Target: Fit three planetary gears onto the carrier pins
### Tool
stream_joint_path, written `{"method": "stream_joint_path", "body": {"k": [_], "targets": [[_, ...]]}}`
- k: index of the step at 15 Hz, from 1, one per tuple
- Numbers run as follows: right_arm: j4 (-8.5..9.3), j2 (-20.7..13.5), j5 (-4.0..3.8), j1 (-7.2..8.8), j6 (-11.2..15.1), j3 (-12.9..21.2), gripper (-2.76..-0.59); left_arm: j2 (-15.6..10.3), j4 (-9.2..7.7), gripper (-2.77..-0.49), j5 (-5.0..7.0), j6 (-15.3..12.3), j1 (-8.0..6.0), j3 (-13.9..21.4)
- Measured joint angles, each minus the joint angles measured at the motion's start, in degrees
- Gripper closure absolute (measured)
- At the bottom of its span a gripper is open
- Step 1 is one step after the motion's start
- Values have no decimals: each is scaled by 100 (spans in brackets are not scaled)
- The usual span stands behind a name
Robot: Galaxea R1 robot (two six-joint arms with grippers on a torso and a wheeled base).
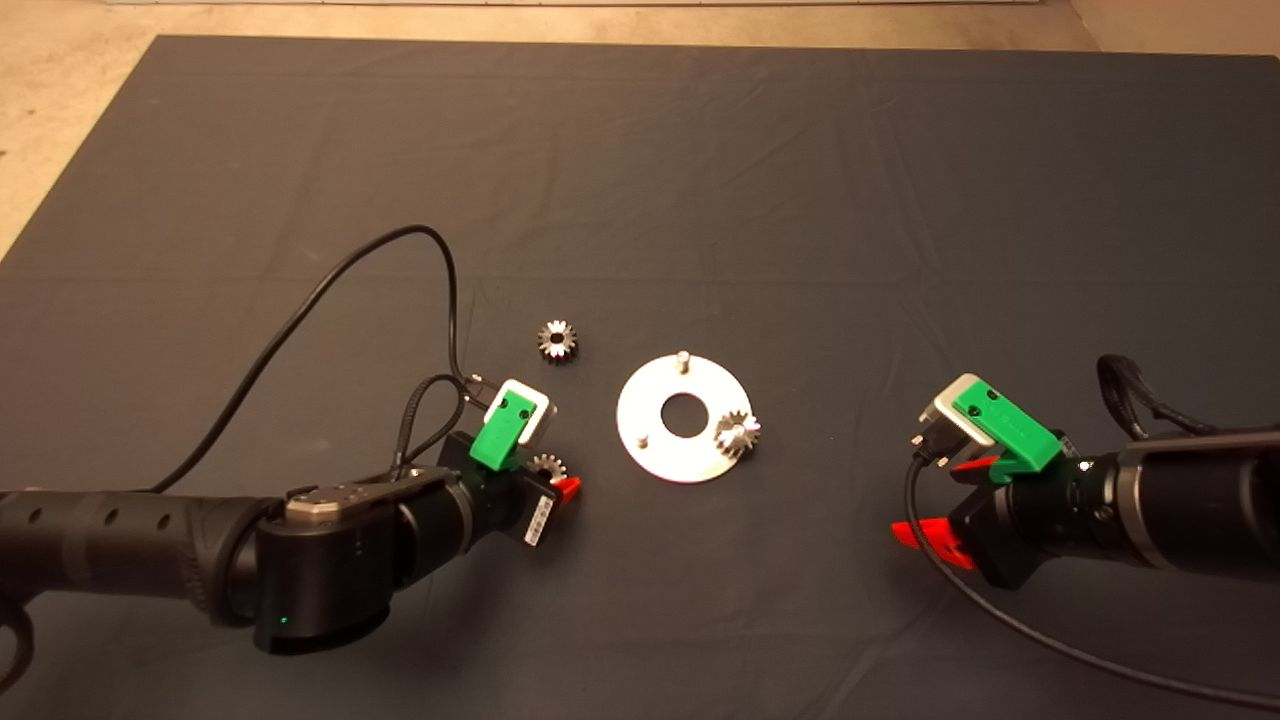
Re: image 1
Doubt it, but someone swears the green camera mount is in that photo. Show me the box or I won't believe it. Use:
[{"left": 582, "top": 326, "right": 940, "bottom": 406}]
[
  {"left": 468, "top": 390, "right": 536, "bottom": 471},
  {"left": 952, "top": 385, "right": 1063, "bottom": 483}
]

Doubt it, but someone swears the dark grey table cloth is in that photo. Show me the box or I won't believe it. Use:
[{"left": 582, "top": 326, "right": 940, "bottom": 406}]
[{"left": 0, "top": 35, "right": 1280, "bottom": 720}]

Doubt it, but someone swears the braided black right arm cable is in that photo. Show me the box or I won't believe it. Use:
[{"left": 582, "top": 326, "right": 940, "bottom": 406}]
[{"left": 1097, "top": 353, "right": 1216, "bottom": 441}]

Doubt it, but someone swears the green left camera mount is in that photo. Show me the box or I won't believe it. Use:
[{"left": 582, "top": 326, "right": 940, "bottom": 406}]
[{"left": 468, "top": 390, "right": 536, "bottom": 471}]

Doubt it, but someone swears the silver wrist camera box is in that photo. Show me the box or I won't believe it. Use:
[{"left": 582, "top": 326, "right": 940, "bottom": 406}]
[
  {"left": 483, "top": 378, "right": 558, "bottom": 446},
  {"left": 918, "top": 373, "right": 996, "bottom": 451}
]

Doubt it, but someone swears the smooth black right camera cable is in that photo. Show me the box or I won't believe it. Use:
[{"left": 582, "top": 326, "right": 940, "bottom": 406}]
[{"left": 903, "top": 435, "right": 1280, "bottom": 713}]

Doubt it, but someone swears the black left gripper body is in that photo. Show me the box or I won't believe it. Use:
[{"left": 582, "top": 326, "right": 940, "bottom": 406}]
[{"left": 440, "top": 430, "right": 561, "bottom": 549}]

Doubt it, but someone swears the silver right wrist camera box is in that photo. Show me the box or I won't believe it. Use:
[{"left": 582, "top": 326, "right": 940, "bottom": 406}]
[{"left": 918, "top": 373, "right": 996, "bottom": 451}]

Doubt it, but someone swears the round metal carrier plate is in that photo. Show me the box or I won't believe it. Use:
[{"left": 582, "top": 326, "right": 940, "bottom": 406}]
[{"left": 616, "top": 350, "right": 753, "bottom": 485}]

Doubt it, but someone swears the green right camera mount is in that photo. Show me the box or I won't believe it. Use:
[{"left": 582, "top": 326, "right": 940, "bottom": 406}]
[{"left": 952, "top": 385, "right": 1063, "bottom": 483}]

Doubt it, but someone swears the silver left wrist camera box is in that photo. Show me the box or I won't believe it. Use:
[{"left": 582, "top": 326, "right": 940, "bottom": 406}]
[{"left": 483, "top": 378, "right": 558, "bottom": 446}]

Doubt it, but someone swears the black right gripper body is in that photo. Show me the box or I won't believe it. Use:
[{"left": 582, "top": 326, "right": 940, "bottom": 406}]
[{"left": 945, "top": 450, "right": 1111, "bottom": 591}]

